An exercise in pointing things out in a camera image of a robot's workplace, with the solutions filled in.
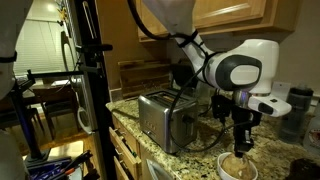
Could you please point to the black coffee maker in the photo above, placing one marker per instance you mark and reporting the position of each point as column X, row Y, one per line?
column 181, row 75

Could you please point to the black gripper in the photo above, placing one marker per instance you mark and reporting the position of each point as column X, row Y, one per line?
column 245, row 116

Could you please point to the wooden counter drawer unit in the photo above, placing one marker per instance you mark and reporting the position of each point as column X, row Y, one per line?
column 126, row 153

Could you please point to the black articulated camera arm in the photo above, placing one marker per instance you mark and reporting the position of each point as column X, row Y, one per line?
column 53, row 74

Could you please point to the stainless dishwasher panel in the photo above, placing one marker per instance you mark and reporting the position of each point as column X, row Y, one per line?
column 156, row 171

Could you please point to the dark wooden cutting board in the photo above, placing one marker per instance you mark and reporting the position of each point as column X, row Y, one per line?
column 143, row 78

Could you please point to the toasted bread slice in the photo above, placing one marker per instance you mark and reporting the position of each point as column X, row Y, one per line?
column 167, row 98
column 236, row 166

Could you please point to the round ceiling light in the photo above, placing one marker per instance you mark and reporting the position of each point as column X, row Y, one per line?
column 50, row 7

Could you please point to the white switch plate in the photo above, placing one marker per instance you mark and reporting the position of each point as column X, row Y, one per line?
column 283, row 88

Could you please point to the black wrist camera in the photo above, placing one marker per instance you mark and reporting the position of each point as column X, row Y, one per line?
column 221, row 106

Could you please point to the white ceramic bowl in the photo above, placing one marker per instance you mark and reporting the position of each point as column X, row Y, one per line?
column 221, row 170

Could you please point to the silver two slot toaster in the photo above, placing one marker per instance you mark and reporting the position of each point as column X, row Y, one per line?
column 156, row 123

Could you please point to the light wooden wall cabinet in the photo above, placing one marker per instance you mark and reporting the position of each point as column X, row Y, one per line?
column 233, row 13

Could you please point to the white window blinds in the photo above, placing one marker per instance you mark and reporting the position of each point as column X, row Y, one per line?
column 43, row 43

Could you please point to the black vertical stand frame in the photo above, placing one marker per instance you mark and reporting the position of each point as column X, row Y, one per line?
column 96, row 100

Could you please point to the white sports bottle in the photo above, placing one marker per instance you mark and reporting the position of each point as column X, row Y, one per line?
column 313, row 133

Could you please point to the black stereo camera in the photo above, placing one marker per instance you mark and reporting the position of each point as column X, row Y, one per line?
column 95, row 48

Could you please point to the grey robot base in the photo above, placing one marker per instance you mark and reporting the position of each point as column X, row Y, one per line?
column 11, row 156

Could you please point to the dark grey sports bottle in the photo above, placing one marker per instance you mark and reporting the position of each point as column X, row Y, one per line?
column 296, row 126

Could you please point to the yellow wall decoration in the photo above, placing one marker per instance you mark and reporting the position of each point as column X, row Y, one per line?
column 62, row 13

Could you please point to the blue tool tray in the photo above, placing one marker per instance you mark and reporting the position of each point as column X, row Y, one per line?
column 43, row 168

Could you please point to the dark wooden chair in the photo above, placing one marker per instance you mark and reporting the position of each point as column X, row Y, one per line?
column 60, row 113

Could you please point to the black tripod stand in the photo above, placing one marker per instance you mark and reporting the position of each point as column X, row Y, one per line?
column 25, row 126

